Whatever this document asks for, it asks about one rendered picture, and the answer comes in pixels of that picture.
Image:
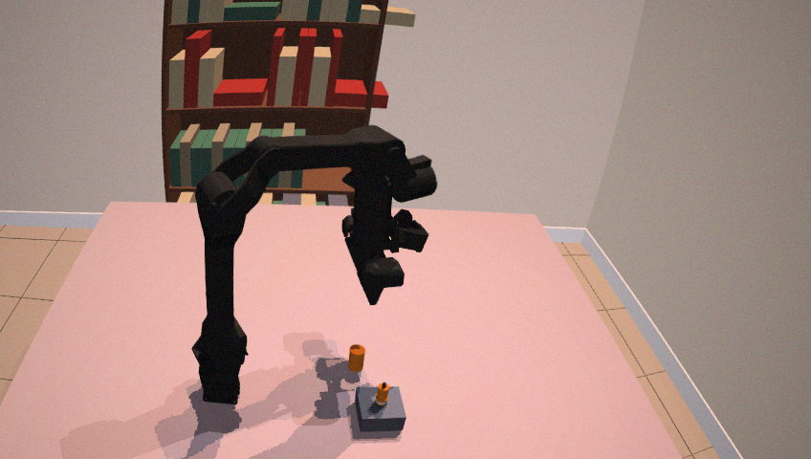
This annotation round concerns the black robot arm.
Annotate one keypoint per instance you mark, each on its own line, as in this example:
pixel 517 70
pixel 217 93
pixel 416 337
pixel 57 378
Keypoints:
pixel 381 170

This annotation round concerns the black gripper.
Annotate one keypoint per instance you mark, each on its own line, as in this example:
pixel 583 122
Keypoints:
pixel 369 238

